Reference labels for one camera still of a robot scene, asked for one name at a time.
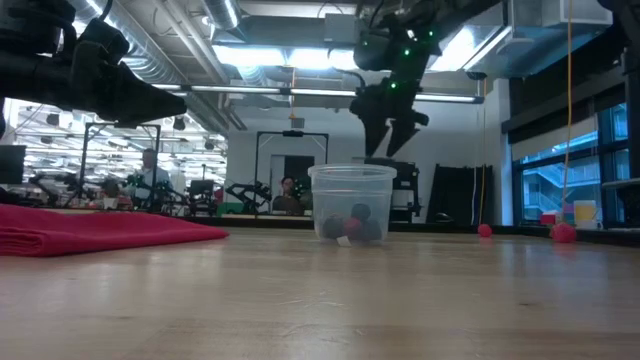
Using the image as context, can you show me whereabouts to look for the person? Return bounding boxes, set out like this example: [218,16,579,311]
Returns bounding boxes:
[132,147,171,211]
[272,174,306,214]

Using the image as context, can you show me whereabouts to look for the black camera rig frame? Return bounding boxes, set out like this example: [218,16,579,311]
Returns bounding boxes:
[81,121,162,214]
[254,130,330,216]

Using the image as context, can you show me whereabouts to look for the black equipment cart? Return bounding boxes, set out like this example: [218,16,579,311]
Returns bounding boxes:
[392,160,422,224]

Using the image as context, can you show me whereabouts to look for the large window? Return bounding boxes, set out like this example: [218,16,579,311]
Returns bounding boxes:
[512,102,631,226]

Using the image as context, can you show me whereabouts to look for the red strawberry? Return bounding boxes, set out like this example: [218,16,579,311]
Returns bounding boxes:
[549,222,578,245]

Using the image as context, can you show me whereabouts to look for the yellow cup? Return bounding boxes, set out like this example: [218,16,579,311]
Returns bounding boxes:
[573,199,599,230]

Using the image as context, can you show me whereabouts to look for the grey ceiling vent box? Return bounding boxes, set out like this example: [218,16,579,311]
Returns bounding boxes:
[323,13,357,44]

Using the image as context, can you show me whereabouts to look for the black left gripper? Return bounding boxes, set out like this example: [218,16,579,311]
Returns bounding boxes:
[0,49,187,124]

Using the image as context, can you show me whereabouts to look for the dark monitor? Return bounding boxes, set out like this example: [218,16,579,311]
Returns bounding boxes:
[0,144,27,186]

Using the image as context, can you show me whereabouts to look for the clear plastic tub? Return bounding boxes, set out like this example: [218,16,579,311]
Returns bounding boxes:
[307,163,398,247]

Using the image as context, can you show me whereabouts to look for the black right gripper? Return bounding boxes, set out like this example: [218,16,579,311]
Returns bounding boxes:
[349,79,430,159]

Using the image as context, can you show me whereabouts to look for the black upright panels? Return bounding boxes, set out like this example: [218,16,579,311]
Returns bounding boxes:
[429,163,495,226]

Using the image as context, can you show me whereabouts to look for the red cherry with stem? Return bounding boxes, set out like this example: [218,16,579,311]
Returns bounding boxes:
[343,217,364,240]

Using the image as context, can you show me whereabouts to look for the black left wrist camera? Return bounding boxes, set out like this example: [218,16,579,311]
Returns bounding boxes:
[74,18,130,66]

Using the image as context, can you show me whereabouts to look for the red folded cloth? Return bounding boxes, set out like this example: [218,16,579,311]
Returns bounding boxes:
[0,203,230,259]

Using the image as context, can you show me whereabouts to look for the long ceiling light strip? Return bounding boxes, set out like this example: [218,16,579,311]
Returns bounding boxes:
[149,82,485,105]

